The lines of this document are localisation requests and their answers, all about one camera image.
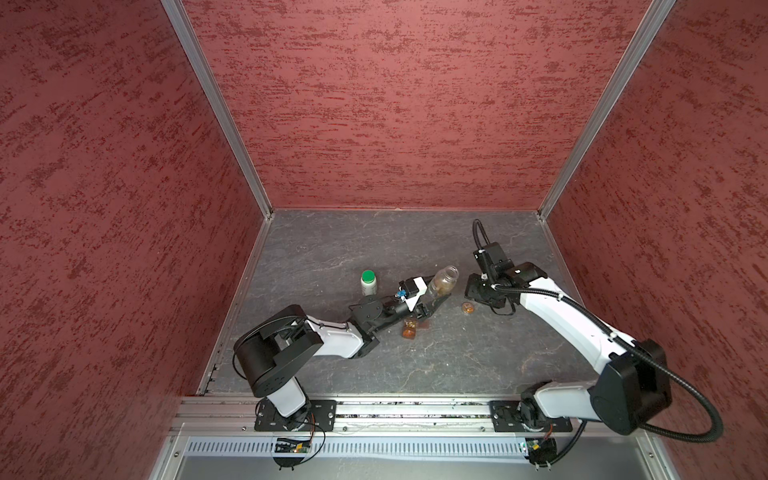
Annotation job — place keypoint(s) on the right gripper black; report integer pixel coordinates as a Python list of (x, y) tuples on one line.
[(471, 290)]

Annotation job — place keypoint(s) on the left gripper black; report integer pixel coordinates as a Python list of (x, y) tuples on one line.
[(428, 307)]

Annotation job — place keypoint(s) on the amber pill bottle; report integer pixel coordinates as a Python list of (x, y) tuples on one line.
[(444, 281)]

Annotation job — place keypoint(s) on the white bottle green cap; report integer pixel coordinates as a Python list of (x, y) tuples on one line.
[(368, 282)]

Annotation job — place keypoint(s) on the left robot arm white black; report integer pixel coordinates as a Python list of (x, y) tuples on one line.
[(269, 356)]

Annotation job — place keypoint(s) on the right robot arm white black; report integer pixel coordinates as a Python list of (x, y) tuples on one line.
[(627, 393)]

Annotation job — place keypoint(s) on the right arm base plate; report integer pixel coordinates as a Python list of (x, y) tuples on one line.
[(510, 416)]

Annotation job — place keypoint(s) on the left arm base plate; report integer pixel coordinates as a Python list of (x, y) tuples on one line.
[(317, 415)]

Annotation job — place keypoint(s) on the white slotted cable duct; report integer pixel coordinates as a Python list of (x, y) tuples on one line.
[(502, 449)]

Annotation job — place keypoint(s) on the aluminium frame rail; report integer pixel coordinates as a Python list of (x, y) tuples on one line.
[(355, 415)]

